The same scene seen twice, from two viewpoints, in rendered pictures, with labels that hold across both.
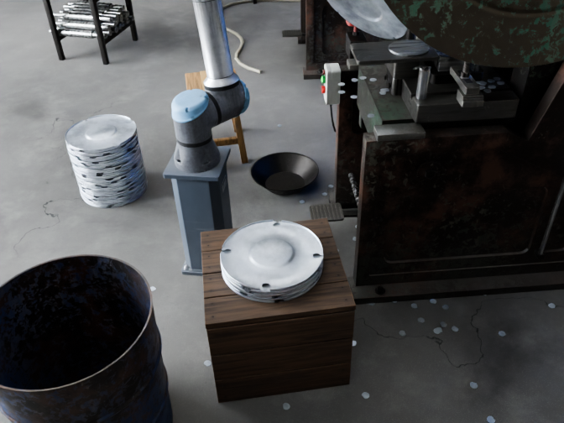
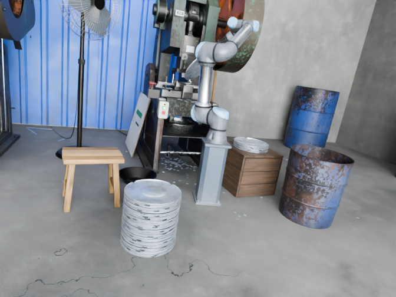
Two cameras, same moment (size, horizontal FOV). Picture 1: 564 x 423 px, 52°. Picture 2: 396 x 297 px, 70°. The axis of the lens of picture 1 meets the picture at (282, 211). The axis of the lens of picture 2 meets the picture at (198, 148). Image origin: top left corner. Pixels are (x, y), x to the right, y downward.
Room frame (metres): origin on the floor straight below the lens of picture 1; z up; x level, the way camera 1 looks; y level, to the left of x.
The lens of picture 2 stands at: (2.36, 2.06, 0.93)
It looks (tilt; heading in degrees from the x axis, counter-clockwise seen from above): 16 degrees down; 251
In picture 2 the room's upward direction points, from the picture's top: 9 degrees clockwise
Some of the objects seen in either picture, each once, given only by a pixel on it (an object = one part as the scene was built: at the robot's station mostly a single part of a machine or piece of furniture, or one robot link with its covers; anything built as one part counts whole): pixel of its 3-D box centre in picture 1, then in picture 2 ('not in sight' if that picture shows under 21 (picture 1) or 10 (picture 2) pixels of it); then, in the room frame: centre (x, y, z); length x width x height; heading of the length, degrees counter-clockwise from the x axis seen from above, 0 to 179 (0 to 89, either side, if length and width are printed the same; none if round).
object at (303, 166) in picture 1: (284, 176); (137, 177); (2.11, -0.02, 0.04); 0.30 x 0.30 x 0.07
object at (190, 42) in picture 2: not in sight; (188, 52); (1.70, -0.49, 1.04); 0.17 x 0.15 x 0.30; 93
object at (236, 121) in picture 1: (216, 117); (92, 177); (2.43, 0.29, 0.16); 0.34 x 0.24 x 0.34; 9
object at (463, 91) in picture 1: (466, 77); not in sight; (1.54, -0.54, 0.76); 0.17 x 0.06 x 0.10; 3
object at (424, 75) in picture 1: (423, 81); not in sight; (1.52, -0.42, 0.75); 0.03 x 0.03 x 0.10; 3
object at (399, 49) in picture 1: (391, 68); (188, 91); (1.70, -0.36, 0.72); 0.25 x 0.14 x 0.14; 93
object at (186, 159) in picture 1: (195, 147); (217, 134); (1.62, 0.28, 0.50); 0.15 x 0.15 x 0.10
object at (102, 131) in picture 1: (101, 132); (153, 191); (2.11, 0.74, 0.29); 0.29 x 0.29 x 0.01
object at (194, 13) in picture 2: not in sight; (190, 24); (1.71, -0.53, 1.27); 0.21 x 0.12 x 0.34; 93
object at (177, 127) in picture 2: not in sight; (177, 126); (1.71, -0.53, 0.36); 0.34 x 0.34 x 0.10
